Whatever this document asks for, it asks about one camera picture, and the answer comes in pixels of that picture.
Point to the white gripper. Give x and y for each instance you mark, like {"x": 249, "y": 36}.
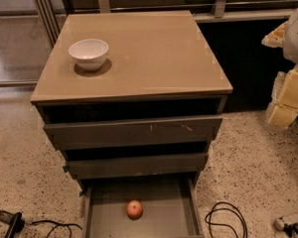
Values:
{"x": 297, "y": 37}

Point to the red apple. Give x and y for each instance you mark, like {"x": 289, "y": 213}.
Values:
{"x": 134, "y": 209}

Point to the grey drawer cabinet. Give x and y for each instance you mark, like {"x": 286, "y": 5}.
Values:
{"x": 159, "y": 65}

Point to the grey bottom drawer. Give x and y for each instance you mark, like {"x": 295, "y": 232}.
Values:
{"x": 169, "y": 208}

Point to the grey drawer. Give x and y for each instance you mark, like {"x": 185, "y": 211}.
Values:
{"x": 137, "y": 166}
{"x": 169, "y": 208}
{"x": 139, "y": 132}

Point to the grey middle drawer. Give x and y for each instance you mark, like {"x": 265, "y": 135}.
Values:
{"x": 137, "y": 166}

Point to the grey top drawer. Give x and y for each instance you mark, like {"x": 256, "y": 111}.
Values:
{"x": 139, "y": 132}

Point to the white power strip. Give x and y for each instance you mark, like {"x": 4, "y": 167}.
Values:
{"x": 286, "y": 221}

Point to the white ceramic bowl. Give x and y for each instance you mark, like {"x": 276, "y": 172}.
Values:
{"x": 89, "y": 54}

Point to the black power adapter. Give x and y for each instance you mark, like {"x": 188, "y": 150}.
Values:
{"x": 15, "y": 222}

